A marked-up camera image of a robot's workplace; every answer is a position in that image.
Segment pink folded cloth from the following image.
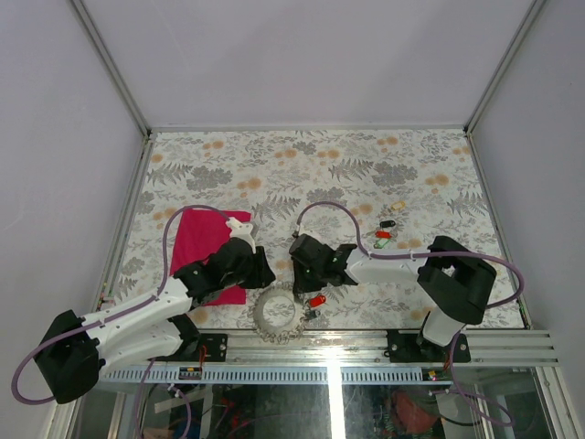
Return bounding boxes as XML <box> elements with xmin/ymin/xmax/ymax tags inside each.
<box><xmin>169</xmin><ymin>209</ymin><xmax>251</xmax><ymax>306</ymax></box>

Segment aluminium frame posts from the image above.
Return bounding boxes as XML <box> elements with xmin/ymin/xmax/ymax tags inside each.
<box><xmin>68</xmin><ymin>0</ymin><xmax>549</xmax><ymax>138</ymax></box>

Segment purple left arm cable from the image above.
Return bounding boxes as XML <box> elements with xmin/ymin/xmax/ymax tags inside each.
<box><xmin>11</xmin><ymin>204</ymin><xmax>232</xmax><ymax>406</ymax></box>

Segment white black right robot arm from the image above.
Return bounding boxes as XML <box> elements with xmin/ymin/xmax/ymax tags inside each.
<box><xmin>289</xmin><ymin>233</ymin><xmax>496</xmax><ymax>364</ymax></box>

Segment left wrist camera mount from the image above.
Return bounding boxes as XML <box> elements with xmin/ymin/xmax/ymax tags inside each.
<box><xmin>226</xmin><ymin>217</ymin><xmax>255</xmax><ymax>247</ymax></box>

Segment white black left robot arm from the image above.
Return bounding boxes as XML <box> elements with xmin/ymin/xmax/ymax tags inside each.
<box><xmin>34</xmin><ymin>238</ymin><xmax>275</xmax><ymax>404</ymax></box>

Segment green tag key set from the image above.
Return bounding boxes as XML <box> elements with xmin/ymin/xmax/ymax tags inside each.
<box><xmin>374</xmin><ymin>239</ymin><xmax>390</xmax><ymax>250</ymax></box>

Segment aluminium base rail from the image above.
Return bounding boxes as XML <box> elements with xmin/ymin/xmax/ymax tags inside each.
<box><xmin>220</xmin><ymin>329</ymin><xmax>559</xmax><ymax>368</ymax></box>

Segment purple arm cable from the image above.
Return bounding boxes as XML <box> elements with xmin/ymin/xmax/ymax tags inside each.
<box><xmin>294</xmin><ymin>200</ymin><xmax>526</xmax><ymax>429</ymax></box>
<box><xmin>11</xmin><ymin>204</ymin><xmax>232</xmax><ymax>406</ymax></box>

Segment black tag key set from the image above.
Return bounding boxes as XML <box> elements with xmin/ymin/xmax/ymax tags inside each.
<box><xmin>304</xmin><ymin>309</ymin><xmax>320</xmax><ymax>321</ymax></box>
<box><xmin>376</xmin><ymin>219</ymin><xmax>397</xmax><ymax>230</ymax></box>

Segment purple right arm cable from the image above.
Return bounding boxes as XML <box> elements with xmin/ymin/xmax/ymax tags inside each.
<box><xmin>294</xmin><ymin>200</ymin><xmax>526</xmax><ymax>429</ymax></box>

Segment floral tablecloth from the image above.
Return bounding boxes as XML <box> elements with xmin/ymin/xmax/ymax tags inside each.
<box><xmin>107</xmin><ymin>130</ymin><xmax>531</xmax><ymax>331</ymax></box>

